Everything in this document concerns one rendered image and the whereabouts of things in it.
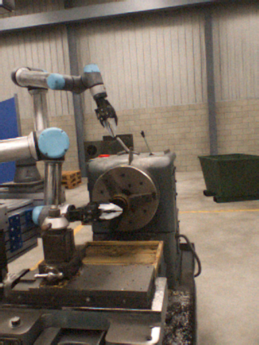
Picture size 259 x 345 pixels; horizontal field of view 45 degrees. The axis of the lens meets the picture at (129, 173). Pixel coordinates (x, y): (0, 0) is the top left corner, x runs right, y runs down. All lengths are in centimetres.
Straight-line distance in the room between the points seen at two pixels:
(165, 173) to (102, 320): 87
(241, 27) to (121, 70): 435
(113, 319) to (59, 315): 15
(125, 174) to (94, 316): 72
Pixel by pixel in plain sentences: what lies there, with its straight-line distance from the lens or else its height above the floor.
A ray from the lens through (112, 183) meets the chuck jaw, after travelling 140.
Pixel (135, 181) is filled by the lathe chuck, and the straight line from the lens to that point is 143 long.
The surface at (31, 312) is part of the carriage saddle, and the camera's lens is 97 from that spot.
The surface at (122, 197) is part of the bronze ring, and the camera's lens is 133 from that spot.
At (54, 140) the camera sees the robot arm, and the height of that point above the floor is 137.
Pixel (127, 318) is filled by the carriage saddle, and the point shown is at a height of 90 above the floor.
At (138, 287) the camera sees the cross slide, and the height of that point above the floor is 97.
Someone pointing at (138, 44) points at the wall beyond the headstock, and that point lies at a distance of 1203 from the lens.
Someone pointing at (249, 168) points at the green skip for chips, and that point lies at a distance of 610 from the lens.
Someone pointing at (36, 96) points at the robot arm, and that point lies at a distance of 191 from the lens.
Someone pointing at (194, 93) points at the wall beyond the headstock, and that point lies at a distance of 1157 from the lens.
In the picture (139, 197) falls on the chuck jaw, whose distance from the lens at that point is 138.
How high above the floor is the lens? 136
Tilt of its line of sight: 6 degrees down
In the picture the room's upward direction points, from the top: 4 degrees counter-clockwise
